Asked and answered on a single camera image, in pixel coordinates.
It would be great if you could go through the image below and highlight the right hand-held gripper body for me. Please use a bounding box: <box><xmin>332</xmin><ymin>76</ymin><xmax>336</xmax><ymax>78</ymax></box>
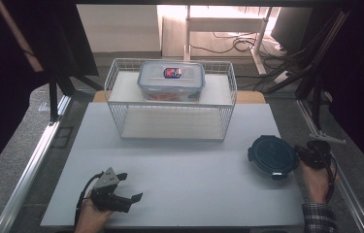
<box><xmin>300</xmin><ymin>135</ymin><xmax>347</xmax><ymax>170</ymax></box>

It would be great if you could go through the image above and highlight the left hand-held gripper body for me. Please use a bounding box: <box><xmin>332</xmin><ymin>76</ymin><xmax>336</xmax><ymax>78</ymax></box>
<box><xmin>90</xmin><ymin>167</ymin><xmax>133</xmax><ymax>214</ymax></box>

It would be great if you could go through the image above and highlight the dark blue round lid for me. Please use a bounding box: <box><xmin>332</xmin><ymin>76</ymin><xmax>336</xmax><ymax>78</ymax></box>
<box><xmin>247</xmin><ymin>134</ymin><xmax>300</xmax><ymax>181</ymax></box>

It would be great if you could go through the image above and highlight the white wire rack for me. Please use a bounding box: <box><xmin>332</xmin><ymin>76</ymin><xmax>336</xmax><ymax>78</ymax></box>
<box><xmin>104</xmin><ymin>57</ymin><xmax>238</xmax><ymax>143</ymax></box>

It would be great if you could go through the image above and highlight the clear rectangular food container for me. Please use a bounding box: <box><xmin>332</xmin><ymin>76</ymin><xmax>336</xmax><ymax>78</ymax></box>
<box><xmin>136</xmin><ymin>60</ymin><xmax>207</xmax><ymax>102</ymax></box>

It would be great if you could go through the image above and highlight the person's left hand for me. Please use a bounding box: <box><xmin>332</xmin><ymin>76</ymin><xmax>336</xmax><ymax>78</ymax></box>
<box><xmin>74</xmin><ymin>192</ymin><xmax>115</xmax><ymax>233</ymax></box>

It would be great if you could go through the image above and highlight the person's right hand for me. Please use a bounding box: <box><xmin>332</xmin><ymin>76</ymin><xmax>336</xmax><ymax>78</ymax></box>
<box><xmin>299</xmin><ymin>159</ymin><xmax>341</xmax><ymax>205</ymax></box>

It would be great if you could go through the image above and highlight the white table board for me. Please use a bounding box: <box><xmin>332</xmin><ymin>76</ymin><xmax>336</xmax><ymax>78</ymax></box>
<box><xmin>40</xmin><ymin>102</ymin><xmax>307</xmax><ymax>227</ymax></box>

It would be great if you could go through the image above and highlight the wooden table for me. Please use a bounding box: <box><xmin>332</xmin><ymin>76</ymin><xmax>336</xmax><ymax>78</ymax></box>
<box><xmin>91</xmin><ymin>90</ymin><xmax>267</xmax><ymax>105</ymax></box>

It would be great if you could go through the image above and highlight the white power strip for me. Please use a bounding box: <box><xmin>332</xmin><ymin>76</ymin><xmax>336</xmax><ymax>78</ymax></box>
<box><xmin>272</xmin><ymin>69</ymin><xmax>291</xmax><ymax>85</ymax></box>

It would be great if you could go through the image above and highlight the dark curtain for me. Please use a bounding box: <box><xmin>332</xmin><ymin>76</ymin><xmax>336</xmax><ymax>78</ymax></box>
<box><xmin>314</xmin><ymin>0</ymin><xmax>364</xmax><ymax>187</ymax></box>
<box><xmin>0</xmin><ymin>0</ymin><xmax>100</xmax><ymax>188</ymax></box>

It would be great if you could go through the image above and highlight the right hand-held gripper black cable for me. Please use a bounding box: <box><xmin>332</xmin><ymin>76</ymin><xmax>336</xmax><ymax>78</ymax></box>
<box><xmin>324</xmin><ymin>151</ymin><xmax>340</xmax><ymax>204</ymax></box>

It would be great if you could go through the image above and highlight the hand-held gripper black cable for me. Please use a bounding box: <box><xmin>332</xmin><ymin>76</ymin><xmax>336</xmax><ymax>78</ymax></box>
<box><xmin>74</xmin><ymin>172</ymin><xmax>105</xmax><ymax>227</ymax></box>
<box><xmin>324</xmin><ymin>151</ymin><xmax>340</xmax><ymax>204</ymax></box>

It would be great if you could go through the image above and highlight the left hand-held gripper black cable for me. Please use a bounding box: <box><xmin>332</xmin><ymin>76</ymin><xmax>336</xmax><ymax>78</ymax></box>
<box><xmin>74</xmin><ymin>172</ymin><xmax>105</xmax><ymax>227</ymax></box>

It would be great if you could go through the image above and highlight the black frame strut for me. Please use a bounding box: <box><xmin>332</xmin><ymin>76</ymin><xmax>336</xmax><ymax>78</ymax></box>
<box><xmin>49</xmin><ymin>72</ymin><xmax>60</xmax><ymax>124</ymax></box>
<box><xmin>311</xmin><ymin>72</ymin><xmax>323</xmax><ymax>134</ymax></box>

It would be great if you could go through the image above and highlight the aluminium frame rail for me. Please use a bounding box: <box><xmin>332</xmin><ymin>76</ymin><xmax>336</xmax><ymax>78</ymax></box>
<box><xmin>297</xmin><ymin>99</ymin><xmax>364</xmax><ymax>233</ymax></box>
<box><xmin>0</xmin><ymin>95</ymin><xmax>72</xmax><ymax>233</ymax></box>

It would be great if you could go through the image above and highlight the bundle of black cables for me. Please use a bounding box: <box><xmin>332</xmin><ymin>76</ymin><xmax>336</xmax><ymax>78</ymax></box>
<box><xmin>251</xmin><ymin>48</ymin><xmax>314</xmax><ymax>94</ymax></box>

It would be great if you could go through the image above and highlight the black floor cable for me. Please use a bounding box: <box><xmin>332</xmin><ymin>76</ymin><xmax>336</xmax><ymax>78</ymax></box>
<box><xmin>189</xmin><ymin>31</ymin><xmax>268</xmax><ymax>54</ymax></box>

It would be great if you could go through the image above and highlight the white desk frame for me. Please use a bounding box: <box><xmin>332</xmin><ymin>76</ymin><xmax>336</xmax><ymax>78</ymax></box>
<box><xmin>183</xmin><ymin>4</ymin><xmax>274</xmax><ymax>76</ymax></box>

